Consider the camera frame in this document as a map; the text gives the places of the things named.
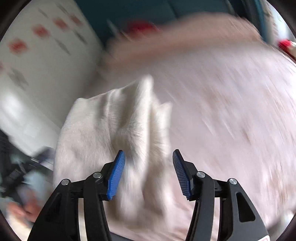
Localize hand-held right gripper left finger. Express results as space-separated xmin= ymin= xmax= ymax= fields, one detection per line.
xmin=27 ymin=149 xmax=126 ymax=241

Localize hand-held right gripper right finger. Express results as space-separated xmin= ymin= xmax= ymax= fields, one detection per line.
xmin=172 ymin=149 xmax=270 ymax=241

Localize white wardrobe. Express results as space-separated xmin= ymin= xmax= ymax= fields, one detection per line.
xmin=0 ymin=0 xmax=105 ymax=160

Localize white sweater with black hearts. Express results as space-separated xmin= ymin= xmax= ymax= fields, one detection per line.
xmin=53 ymin=74 xmax=173 ymax=224

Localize pink butterfly pattern blanket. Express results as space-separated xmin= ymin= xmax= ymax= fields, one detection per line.
xmin=88 ymin=35 xmax=296 ymax=241

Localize person's left hand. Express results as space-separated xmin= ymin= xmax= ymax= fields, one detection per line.
xmin=7 ymin=197 xmax=47 ymax=224

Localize red cloth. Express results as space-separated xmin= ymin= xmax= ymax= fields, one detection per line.
xmin=277 ymin=39 xmax=294 ymax=50

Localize red pillow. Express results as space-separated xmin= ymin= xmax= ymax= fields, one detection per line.
xmin=126 ymin=20 xmax=160 ymax=34

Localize black wardrobe handle pair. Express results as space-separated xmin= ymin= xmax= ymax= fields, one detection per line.
xmin=52 ymin=37 xmax=71 ymax=55
xmin=73 ymin=30 xmax=88 ymax=44

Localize blue upholstered headboard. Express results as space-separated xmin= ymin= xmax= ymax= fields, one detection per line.
xmin=74 ymin=0 xmax=262 ymax=44

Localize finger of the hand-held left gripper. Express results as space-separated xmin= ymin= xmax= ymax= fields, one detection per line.
xmin=31 ymin=147 xmax=56 ymax=171

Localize pink duvet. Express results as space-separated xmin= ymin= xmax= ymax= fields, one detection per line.
xmin=102 ymin=11 xmax=266 ymax=69

